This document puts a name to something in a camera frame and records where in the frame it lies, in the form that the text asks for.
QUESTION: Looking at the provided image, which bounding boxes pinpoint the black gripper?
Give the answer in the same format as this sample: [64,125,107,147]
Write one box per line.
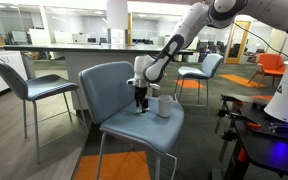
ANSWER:
[133,85,151,114]

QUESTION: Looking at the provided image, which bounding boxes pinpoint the blue padded chair metal legs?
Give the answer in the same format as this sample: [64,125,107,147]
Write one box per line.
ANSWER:
[78,60,186,180]

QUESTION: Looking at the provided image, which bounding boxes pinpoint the white ceramic mug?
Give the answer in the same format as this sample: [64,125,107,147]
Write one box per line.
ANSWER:
[157,94,174,119]

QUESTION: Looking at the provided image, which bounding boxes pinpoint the light blue office chair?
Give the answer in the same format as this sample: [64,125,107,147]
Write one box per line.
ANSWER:
[173,53,224,116]

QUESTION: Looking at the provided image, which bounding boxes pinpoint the blue bar chair dark shell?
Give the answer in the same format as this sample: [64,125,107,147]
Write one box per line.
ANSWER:
[0,55,90,165]

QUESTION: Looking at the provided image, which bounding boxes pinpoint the grey office desk chair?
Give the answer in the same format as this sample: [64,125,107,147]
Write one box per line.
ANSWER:
[8,30,29,46]

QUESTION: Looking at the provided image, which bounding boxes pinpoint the grey counter island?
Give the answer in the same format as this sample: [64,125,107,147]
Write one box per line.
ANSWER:
[3,43,198,111]

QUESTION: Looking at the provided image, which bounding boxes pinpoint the white paper sign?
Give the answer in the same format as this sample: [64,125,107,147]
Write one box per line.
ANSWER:
[110,28,125,45]

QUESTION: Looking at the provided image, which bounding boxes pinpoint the white round pillar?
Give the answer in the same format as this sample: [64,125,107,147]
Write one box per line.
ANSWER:
[105,0,129,46]

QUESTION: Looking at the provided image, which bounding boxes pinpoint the grey trash bin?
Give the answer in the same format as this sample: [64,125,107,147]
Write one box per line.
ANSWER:
[20,51,37,81]

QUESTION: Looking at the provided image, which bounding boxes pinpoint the orange armchair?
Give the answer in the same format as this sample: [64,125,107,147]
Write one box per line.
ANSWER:
[247,53,288,90]

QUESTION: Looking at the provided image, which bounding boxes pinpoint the black robot table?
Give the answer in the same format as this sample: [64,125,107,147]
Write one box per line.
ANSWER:
[212,93,288,180]

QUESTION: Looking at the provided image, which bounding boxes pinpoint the white kitchen base cabinet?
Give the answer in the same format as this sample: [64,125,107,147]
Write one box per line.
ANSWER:
[0,49,29,101]

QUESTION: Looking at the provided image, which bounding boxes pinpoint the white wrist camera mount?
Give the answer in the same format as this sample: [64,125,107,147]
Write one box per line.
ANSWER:
[126,77,161,92]

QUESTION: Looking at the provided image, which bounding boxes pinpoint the black clamp orange handle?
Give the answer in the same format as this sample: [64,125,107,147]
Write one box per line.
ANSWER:
[218,129,249,164]
[217,99,262,131]

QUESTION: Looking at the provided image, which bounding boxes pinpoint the yellow door frame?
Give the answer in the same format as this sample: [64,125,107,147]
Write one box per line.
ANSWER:
[224,20,253,65]

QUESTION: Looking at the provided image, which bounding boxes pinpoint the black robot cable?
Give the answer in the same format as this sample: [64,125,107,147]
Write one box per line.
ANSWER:
[232,20,282,59]

